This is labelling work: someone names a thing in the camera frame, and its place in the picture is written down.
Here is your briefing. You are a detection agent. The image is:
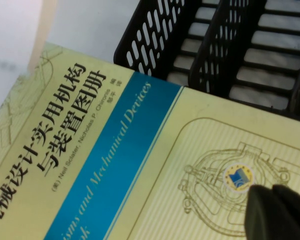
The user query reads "black plastic book stand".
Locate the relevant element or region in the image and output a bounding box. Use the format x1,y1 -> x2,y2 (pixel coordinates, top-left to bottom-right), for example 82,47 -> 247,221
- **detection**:
113,0 -> 300,123

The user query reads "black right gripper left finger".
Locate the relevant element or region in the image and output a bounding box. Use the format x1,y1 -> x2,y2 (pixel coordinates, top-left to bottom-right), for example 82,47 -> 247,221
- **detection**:
243,184 -> 295,240

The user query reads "yellow mechanical devices book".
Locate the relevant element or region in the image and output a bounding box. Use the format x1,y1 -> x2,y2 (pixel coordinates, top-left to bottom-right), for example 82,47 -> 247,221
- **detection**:
0,41 -> 300,240

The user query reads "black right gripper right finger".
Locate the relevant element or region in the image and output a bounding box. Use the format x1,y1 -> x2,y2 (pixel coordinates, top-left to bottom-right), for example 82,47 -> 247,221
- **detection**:
271,183 -> 300,240

